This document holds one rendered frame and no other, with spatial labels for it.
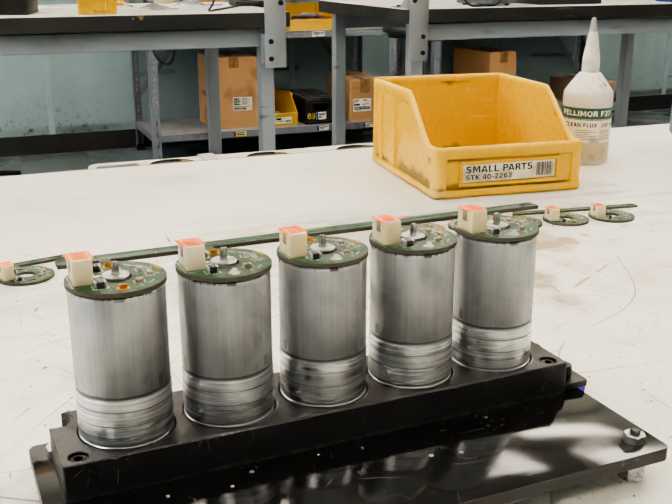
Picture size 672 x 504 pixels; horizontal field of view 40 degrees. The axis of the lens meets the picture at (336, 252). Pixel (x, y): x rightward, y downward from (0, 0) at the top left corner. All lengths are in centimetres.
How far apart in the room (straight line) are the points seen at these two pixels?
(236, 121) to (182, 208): 384
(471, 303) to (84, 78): 440
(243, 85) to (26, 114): 104
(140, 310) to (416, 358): 8
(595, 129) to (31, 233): 38
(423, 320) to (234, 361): 6
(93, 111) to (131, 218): 415
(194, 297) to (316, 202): 32
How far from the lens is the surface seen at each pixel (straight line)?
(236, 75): 435
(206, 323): 24
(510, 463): 25
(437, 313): 26
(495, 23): 297
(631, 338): 37
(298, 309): 25
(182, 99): 474
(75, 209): 55
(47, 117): 465
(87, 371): 24
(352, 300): 25
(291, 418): 25
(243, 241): 26
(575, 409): 29
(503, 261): 27
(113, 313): 23
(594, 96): 66
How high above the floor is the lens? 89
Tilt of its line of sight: 18 degrees down
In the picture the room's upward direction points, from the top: straight up
